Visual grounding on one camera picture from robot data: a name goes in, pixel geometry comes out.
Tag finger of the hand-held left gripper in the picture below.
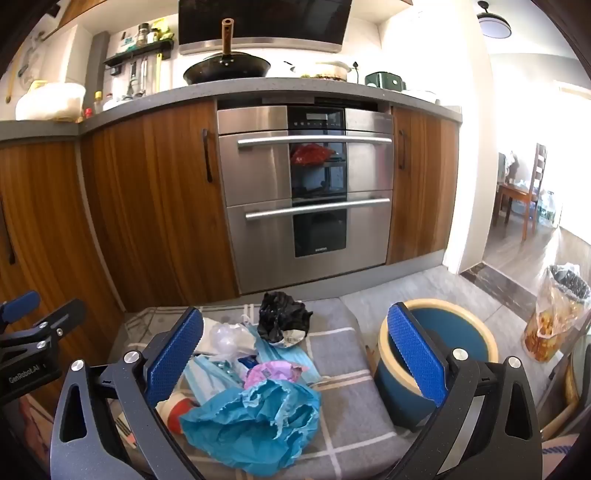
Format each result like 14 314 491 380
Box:
0 290 41 326
0 298 88 359

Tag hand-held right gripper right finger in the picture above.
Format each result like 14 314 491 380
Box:
385 302 542 480

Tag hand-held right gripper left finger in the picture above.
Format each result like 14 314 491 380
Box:
50 306 206 480

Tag blue bin with beige rim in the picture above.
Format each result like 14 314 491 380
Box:
373 298 500 430

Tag blue face mask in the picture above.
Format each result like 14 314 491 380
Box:
185 355 245 407
252 323 324 386

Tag red cup with white lid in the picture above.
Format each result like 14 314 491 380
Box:
156 394 199 435

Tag clear crumpled plastic bag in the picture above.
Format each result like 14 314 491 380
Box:
198 316 257 358

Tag corner wooden cabinet door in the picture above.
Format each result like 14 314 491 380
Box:
0 141 125 370

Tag grey checked mat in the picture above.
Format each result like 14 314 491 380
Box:
108 295 430 480

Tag pink crumpled paper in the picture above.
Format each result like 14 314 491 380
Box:
243 361 308 388

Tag blue crumpled paper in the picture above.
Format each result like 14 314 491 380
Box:
179 379 321 478

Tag black crumpled plastic bag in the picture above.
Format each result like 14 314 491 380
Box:
257 292 314 348

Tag wide wooden cabinet door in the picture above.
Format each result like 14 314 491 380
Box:
81 102 241 315

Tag clear plastic bag with scraps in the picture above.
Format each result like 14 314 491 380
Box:
523 263 591 363

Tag narrow wooden cabinet door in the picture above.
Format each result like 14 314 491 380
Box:
387 107 460 266

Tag stainless steel built-in oven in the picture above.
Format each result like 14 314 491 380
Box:
216 105 394 296

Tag round wooden rimmed object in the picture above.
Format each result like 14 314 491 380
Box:
566 337 591 416

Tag blue checked white cloth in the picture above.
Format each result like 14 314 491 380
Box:
541 434 587 480

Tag large clear water bottle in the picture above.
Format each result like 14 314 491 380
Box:
538 189 561 227

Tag white plastic bag on counter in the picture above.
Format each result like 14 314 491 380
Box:
15 80 87 123

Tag wooden dining chair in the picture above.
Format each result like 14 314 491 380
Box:
522 143 548 241

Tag grey kitchen countertop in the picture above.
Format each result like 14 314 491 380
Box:
0 76 463 141

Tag hanging metal utensils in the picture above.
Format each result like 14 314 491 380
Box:
127 60 148 97

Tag green air fryer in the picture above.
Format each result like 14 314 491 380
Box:
365 71 407 90

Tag white pot with lid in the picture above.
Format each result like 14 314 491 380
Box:
293 60 354 83

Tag round ceiling lamp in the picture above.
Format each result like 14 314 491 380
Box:
475 0 513 38

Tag black range hood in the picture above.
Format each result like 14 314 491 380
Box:
178 0 353 56

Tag grey wall pipe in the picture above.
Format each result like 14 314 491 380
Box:
90 31 109 109

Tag black wall shelf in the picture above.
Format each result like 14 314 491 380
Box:
102 39 175 68

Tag black wok with wooden handle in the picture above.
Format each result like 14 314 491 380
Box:
183 18 271 86

